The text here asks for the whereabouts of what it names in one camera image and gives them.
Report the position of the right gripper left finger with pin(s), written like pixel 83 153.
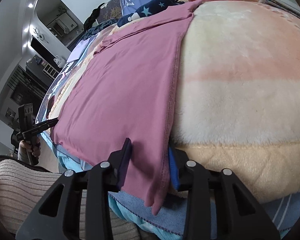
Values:
pixel 75 195

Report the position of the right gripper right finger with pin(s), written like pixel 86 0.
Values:
pixel 217 199

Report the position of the pink long-sleeve shirt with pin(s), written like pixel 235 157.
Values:
pixel 128 91

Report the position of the person's left hand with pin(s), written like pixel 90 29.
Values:
pixel 29 153

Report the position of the white cat figurine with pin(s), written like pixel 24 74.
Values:
pixel 60 61

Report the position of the folded lilac garment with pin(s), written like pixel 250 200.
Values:
pixel 78 51

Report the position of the ribbed beige sweater torso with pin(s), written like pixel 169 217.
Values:
pixel 21 188

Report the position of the cream bear fleece blanket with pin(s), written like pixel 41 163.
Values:
pixel 237 98

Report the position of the dark teal fleece blanket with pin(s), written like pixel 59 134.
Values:
pixel 96 29

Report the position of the black garment on headboard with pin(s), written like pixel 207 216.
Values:
pixel 92 18

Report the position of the dark patterned pillow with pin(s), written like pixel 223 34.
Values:
pixel 111 9

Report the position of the navy star fleece garment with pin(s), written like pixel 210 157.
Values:
pixel 151 8

